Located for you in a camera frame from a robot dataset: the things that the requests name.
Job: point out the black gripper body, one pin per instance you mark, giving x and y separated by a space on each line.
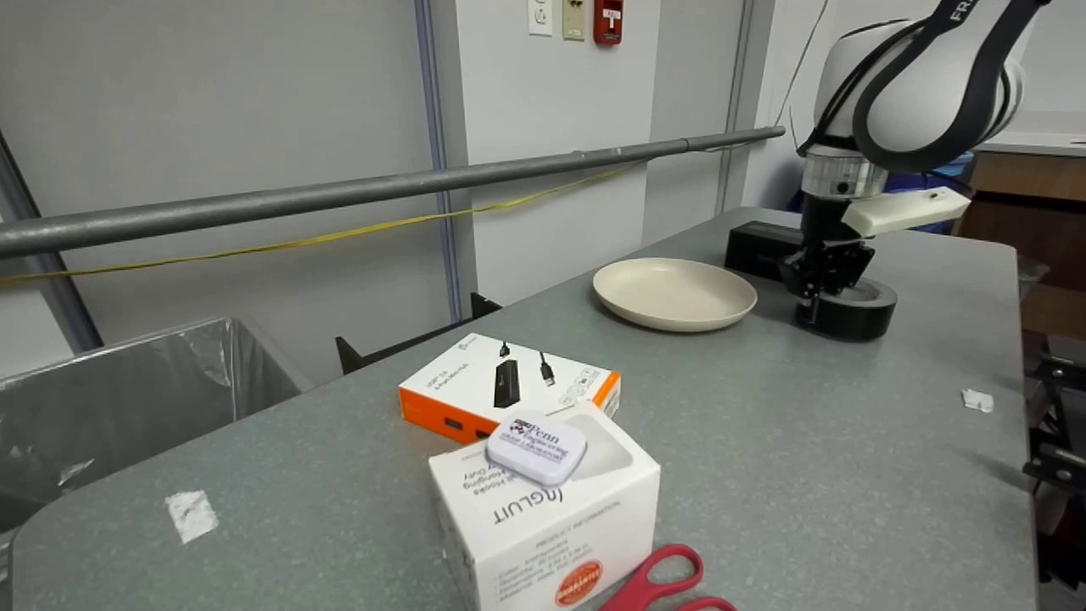
830 254

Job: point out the black masking tape roll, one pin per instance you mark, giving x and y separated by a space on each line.
850 317

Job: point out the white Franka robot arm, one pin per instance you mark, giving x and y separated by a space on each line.
921 96

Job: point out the white round plate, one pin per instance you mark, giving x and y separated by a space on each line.
677 292

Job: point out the small white tape patch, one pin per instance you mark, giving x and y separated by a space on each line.
977 401

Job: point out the black rectangular box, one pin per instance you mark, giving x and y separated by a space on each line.
761 248

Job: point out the blue lined trash bin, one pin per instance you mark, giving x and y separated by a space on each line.
947 213

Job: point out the wooden cabinet with white top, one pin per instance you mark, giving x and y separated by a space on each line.
1026 191

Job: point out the black equipment stand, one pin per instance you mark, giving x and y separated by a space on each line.
1057 453

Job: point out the small white tin case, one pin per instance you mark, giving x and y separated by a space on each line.
538 447

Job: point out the red fire alarm pull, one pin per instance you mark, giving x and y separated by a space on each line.
609 18

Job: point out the orange and white flat box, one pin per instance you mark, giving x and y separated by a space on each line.
466 381

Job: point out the white cube box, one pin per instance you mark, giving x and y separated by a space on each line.
545 529

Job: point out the small white paper scrap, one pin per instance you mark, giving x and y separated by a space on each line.
191 514

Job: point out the grey lined trash bin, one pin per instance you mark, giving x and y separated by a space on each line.
114 406

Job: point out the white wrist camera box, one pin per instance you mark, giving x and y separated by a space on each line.
906 213

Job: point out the beige wall plate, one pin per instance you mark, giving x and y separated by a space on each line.
576 18

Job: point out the white wall switch plate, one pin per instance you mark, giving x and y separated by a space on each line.
540 15

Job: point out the grey metal rail pipe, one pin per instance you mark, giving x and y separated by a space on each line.
342 195

